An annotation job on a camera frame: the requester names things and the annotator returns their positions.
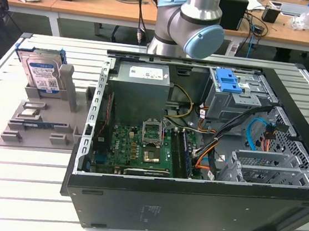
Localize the green motherboard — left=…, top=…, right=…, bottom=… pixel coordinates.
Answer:
left=88, top=118, right=206, bottom=184

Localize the grey power supply unit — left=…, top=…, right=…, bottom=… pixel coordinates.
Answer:
left=103, top=59, right=174, bottom=131

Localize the clear plastic bag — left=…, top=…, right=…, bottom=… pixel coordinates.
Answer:
left=288, top=9, right=309, bottom=33

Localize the black graphics card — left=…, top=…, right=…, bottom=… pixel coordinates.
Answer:
left=122, top=165, right=171, bottom=179

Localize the black RAM slot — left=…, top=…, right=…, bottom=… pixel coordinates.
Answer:
left=175, top=129, right=194, bottom=178
left=170, top=128, right=189, bottom=178
left=166, top=127, right=184, bottom=178
left=179, top=130, right=198, bottom=177

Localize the wooden top desk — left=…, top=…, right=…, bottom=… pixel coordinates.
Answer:
left=2, top=0, right=161, bottom=48
left=214, top=0, right=309, bottom=65

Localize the dark RAM stick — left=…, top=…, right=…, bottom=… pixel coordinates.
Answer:
left=23, top=119, right=68, bottom=134

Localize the black wire bundle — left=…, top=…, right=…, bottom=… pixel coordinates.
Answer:
left=190, top=98, right=273, bottom=173

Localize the metal socket cover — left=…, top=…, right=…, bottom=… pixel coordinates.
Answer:
left=139, top=118, right=166, bottom=148

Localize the red yellow disk power wire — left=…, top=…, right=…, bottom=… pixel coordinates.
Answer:
left=260, top=121, right=291, bottom=155

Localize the black desktop computer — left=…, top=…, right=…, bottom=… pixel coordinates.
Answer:
left=216, top=0, right=250, bottom=32

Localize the thin blue cable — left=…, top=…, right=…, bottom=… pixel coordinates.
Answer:
left=246, top=23, right=262, bottom=60

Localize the grey wire bundle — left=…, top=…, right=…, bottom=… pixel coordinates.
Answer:
left=163, top=116, right=219, bottom=136

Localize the grey optical drive cage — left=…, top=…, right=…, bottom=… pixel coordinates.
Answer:
left=202, top=67, right=282, bottom=135

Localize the black case fan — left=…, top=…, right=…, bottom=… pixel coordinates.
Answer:
left=95, top=89, right=118, bottom=146

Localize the grey parts rack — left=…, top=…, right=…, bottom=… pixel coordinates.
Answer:
left=0, top=58, right=99, bottom=156

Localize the CPU socket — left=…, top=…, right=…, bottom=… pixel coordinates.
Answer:
left=141, top=145, right=166, bottom=167

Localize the grey laptop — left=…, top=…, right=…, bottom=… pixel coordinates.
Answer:
left=279, top=1, right=309, bottom=19

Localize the silver disk bay cage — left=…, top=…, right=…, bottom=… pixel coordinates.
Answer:
left=218, top=146, right=309, bottom=192

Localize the blue SATA wire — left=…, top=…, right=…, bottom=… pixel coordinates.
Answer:
left=244, top=116, right=275, bottom=154

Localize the black PC case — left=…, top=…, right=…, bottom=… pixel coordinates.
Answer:
left=57, top=38, right=309, bottom=231

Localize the hard disk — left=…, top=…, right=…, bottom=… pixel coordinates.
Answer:
left=11, top=45, right=69, bottom=97

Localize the blue plastic drive latch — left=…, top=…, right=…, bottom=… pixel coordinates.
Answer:
left=214, top=68, right=246, bottom=95

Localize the black hanging cable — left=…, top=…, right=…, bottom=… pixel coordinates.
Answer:
left=133, top=0, right=151, bottom=45

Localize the white power strip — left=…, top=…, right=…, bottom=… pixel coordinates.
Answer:
left=225, top=41, right=241, bottom=58

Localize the red orange wire bundle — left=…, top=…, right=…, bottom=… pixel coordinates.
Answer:
left=195, top=104, right=220, bottom=136

